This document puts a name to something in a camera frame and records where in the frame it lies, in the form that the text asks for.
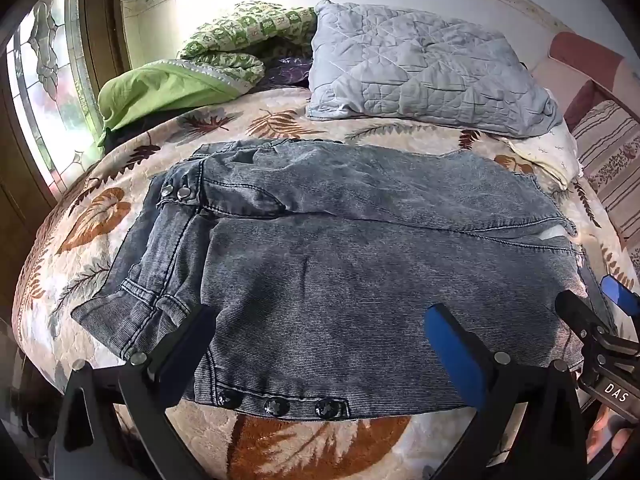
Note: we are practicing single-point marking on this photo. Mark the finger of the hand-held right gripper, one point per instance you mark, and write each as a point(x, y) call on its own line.
point(622, 295)
point(580, 317)

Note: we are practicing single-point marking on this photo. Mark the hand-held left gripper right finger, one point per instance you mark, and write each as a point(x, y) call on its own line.
point(455, 355)

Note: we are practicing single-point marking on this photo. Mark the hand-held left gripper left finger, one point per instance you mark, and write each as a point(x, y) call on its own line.
point(187, 352)

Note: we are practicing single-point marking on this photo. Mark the grey washed denim pants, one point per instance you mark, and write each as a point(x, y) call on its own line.
point(325, 285)

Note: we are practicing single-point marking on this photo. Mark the person's right hand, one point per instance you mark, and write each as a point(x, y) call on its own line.
point(610, 435)

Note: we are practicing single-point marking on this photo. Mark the leaf-patterned plush blanket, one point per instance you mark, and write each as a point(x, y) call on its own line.
point(300, 440)

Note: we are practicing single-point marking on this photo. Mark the pink striped sofa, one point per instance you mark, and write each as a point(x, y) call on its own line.
point(610, 140)

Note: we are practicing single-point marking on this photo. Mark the dark cloth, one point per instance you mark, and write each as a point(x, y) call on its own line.
point(130, 132)

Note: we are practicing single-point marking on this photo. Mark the plain green cloth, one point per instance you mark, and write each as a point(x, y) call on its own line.
point(150, 90)

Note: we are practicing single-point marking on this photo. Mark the grey quilted pillow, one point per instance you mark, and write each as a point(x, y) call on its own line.
point(425, 70)

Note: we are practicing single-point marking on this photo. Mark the purple cloth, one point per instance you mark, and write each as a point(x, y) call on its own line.
point(287, 70)

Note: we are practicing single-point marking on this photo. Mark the stained glass window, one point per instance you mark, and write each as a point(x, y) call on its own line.
point(50, 60)

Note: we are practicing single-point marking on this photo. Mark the green patterned white quilt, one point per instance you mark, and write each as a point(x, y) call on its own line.
point(240, 25)

